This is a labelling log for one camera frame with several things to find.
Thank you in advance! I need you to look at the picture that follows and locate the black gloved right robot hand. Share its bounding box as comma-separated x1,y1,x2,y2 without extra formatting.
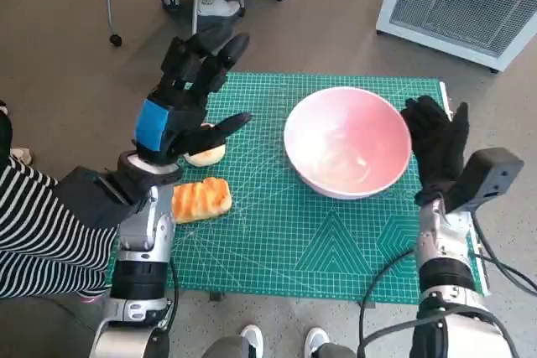
400,95,470,208

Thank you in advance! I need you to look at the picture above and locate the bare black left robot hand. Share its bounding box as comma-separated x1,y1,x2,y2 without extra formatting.
132,24,253,166

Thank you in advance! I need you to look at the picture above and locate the pink bowl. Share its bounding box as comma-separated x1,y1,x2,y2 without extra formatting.
283,86,413,201

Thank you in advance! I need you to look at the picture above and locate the rectangular toy bread loaf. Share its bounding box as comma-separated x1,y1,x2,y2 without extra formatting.
172,177,233,225

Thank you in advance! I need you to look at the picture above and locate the round toy bread bun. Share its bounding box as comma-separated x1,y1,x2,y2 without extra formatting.
183,122,227,168

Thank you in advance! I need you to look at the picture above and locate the green cutting mat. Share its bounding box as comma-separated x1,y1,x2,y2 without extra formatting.
107,71,492,304

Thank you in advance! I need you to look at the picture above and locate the person in striped top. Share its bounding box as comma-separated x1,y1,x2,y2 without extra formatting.
0,100,121,304

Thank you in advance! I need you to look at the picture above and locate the person with white shoes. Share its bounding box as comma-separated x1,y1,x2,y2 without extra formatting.
203,324,357,358

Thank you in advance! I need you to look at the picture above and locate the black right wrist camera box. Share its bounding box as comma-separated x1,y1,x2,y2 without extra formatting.
444,147,525,213

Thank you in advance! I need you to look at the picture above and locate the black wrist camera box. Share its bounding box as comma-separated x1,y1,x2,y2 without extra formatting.
444,147,525,213
54,164,150,227

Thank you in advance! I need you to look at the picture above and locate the black camera cable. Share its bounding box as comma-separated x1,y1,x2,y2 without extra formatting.
472,209,537,294

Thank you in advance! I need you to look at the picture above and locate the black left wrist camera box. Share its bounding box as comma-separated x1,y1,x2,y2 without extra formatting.
54,164,150,227

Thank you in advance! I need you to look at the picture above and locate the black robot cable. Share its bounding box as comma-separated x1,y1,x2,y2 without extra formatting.
165,259,180,329
356,248,420,358
358,307,508,358

